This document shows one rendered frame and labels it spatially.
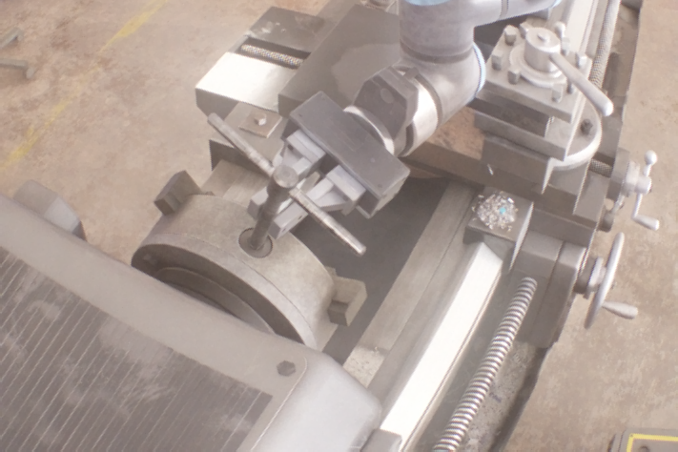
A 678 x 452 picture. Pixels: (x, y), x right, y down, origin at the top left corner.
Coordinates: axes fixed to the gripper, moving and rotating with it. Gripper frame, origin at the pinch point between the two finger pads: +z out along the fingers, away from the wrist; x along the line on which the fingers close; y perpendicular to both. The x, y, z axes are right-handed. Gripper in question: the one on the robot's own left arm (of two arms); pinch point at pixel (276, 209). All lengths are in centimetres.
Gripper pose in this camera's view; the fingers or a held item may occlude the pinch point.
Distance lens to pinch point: 93.2
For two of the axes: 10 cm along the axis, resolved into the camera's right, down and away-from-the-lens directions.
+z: -6.3, 5.1, -5.8
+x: -7.2, -6.6, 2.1
